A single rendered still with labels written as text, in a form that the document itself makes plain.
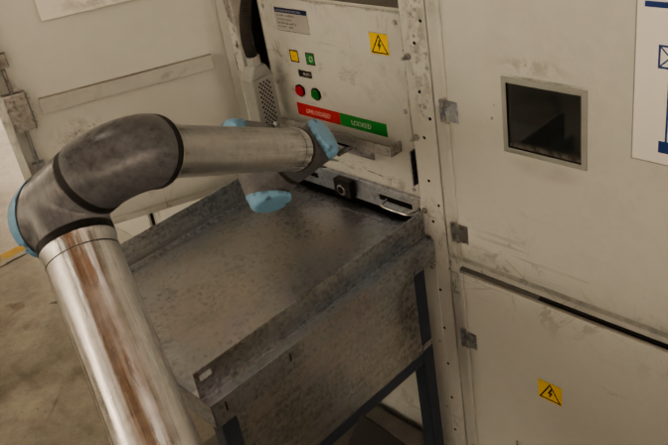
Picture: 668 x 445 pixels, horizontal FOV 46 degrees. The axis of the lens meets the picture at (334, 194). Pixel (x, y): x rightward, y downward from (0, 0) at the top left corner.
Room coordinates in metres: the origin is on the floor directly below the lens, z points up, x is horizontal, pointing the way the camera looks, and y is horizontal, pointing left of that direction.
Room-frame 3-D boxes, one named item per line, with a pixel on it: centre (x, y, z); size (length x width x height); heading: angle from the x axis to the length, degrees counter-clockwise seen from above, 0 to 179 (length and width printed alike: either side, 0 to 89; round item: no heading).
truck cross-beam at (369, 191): (1.85, -0.06, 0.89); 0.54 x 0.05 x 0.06; 41
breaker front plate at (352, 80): (1.84, -0.05, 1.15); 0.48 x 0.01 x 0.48; 41
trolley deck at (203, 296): (1.59, 0.24, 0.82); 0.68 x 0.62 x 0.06; 131
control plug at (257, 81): (1.95, 0.14, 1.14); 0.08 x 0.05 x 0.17; 131
